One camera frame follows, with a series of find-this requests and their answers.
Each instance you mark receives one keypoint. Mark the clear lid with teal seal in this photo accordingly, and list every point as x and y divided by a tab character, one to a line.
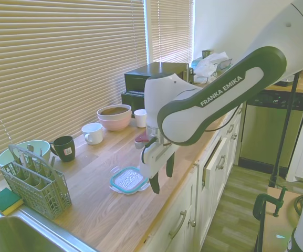
127	180

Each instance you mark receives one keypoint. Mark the mint green bowl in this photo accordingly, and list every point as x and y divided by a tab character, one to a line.
42	151

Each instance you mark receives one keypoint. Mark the round metal cabinet knob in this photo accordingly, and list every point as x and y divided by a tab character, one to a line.
192	222

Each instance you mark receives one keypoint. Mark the black toaster oven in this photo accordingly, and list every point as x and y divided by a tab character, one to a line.
161	69

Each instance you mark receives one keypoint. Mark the white base cabinets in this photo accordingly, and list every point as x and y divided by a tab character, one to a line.
209	189

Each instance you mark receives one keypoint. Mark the beige window blind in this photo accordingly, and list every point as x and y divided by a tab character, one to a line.
62	65
172	29

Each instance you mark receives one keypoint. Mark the black camera stand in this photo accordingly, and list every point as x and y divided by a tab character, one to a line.
285	131

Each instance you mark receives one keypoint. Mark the plastic bag clutter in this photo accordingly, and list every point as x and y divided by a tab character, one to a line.
209	64

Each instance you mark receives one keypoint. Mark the grey plastic cutlery basket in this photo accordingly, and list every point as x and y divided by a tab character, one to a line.
35	194

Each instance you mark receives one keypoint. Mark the pink bowl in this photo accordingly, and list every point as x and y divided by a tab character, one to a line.
114	126

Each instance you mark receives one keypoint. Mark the dark green clamp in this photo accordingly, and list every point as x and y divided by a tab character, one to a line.
259	202

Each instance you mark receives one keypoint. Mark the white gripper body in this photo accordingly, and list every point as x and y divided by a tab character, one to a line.
151	157

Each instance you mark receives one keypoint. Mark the black mug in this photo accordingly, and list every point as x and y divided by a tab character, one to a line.
66	147

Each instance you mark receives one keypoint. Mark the grey bowl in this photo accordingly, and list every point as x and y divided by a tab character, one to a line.
114	118

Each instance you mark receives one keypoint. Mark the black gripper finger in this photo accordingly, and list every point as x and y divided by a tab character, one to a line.
155	185
170	165

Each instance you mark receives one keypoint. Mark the stainless steel sink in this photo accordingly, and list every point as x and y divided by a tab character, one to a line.
22	236

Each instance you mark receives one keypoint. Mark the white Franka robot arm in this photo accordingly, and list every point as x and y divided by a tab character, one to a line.
219	92

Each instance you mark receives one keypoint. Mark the small black countertop device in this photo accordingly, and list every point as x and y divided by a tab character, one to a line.
283	83

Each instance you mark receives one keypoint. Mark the metal cutlery piece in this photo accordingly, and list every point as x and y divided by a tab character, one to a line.
40	153

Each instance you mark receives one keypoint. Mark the white tapered mug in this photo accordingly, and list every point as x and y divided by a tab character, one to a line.
140	119

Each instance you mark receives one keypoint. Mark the wooden mounting board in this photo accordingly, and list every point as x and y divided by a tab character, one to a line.
274	228

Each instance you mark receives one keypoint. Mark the wide white mug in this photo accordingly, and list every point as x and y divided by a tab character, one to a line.
94	134

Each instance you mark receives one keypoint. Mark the stainless steel dishwasher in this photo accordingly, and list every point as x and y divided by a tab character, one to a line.
266	131

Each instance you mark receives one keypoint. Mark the green and yellow sponge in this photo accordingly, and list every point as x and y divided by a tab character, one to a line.
5	202

